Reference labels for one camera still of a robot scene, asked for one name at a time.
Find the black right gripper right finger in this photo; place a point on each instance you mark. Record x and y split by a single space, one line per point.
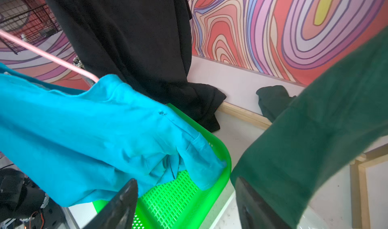
254 212

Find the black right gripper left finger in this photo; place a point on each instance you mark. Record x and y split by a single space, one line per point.
119 212

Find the teal t-shirt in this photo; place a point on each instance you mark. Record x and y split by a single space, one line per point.
83 146

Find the pink hanger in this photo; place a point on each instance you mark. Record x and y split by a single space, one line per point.
48 56

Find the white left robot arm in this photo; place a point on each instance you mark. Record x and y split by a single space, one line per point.
25 206

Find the green perforated plastic basket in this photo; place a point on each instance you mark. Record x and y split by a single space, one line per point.
180 204

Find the dark green t-shirt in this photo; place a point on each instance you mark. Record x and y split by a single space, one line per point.
360 77

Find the black t-shirt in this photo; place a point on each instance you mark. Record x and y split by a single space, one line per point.
146 43

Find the wooden clothes rack frame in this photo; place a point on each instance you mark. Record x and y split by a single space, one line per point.
303 149

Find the black wire basket left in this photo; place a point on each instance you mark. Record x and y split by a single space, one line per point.
30 20

